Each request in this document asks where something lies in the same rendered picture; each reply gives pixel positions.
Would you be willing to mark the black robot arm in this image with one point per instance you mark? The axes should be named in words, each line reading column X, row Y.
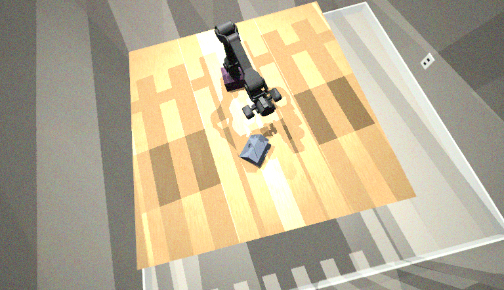
column 227, row 33

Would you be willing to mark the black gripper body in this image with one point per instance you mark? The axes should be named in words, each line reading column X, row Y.
column 249, row 111

